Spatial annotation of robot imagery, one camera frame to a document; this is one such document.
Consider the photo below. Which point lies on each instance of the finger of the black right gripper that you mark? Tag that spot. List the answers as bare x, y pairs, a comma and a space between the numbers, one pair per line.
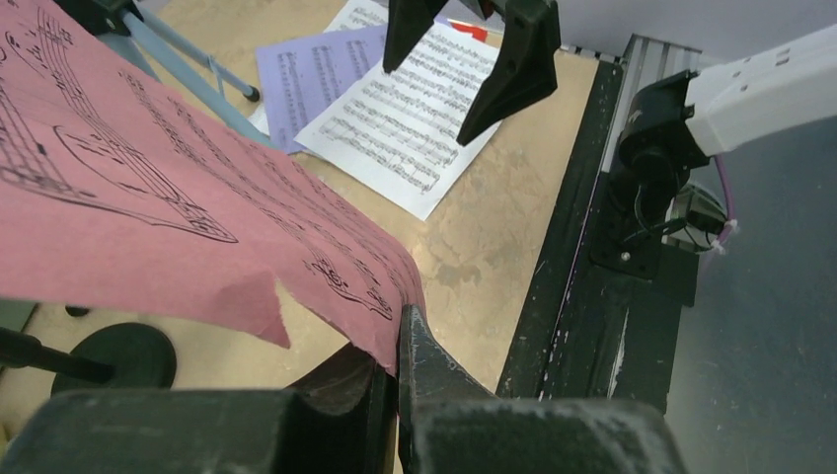
524, 71
408, 21

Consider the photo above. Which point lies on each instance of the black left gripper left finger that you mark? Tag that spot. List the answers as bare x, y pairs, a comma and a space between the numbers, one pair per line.
338, 418

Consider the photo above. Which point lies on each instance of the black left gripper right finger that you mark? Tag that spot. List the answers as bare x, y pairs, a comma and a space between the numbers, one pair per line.
450, 423

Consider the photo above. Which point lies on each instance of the lavender sheet music page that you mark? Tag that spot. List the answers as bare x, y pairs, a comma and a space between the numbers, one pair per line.
300, 78

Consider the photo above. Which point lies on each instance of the black round-base microphone stand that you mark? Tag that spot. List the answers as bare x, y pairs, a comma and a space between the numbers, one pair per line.
127, 355

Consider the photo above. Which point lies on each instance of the light blue music stand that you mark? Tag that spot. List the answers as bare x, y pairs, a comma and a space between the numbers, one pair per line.
129, 29

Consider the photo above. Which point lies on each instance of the red sheet music page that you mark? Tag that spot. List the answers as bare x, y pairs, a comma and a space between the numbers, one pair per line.
476, 32

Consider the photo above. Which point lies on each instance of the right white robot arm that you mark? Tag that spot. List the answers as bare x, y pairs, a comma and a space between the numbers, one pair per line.
674, 125

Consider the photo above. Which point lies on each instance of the grey-green plastic toolbox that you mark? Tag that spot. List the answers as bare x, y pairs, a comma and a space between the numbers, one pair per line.
16, 314

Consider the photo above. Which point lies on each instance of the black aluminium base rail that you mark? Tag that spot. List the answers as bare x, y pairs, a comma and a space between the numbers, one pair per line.
596, 322

